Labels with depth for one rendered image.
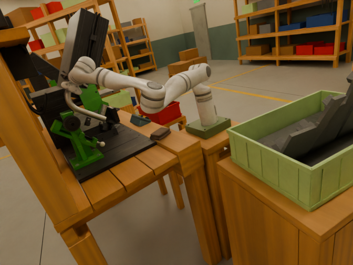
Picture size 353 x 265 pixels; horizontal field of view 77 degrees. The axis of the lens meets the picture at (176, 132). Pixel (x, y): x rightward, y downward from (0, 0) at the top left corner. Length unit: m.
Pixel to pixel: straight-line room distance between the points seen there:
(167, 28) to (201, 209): 10.56
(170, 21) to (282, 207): 11.02
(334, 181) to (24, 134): 0.98
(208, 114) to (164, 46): 10.17
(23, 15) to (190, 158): 4.68
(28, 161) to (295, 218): 0.86
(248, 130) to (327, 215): 0.46
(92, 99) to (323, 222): 1.28
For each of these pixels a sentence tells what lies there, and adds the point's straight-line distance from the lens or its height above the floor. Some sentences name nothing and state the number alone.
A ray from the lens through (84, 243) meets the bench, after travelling 1.03.
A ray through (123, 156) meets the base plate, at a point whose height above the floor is 0.90.
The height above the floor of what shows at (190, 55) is 0.55.
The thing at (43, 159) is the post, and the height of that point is 1.12.
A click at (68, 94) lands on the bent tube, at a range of 1.29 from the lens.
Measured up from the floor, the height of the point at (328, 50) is 0.36.
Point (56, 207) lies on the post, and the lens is 0.91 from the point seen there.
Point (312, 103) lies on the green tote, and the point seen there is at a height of 0.91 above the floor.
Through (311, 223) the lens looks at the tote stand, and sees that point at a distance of 0.84.
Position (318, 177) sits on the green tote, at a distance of 0.81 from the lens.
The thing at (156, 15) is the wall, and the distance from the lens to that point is 11.31.
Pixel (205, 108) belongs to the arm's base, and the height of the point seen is 1.00.
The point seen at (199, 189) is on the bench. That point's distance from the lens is 1.22.
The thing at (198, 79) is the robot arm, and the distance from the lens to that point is 1.09.
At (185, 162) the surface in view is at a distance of 1.08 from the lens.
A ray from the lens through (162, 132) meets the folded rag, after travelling 1.20.
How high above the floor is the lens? 1.40
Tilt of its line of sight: 24 degrees down
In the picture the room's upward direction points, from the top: 13 degrees counter-clockwise
